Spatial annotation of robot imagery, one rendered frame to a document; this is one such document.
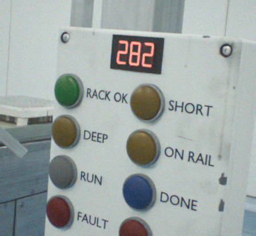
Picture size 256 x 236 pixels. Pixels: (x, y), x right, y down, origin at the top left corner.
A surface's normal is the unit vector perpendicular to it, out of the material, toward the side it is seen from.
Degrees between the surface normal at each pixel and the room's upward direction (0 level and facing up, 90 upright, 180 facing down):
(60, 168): 87
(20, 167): 90
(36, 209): 90
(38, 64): 90
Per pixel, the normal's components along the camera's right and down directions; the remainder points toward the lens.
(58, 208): -0.54, 0.00
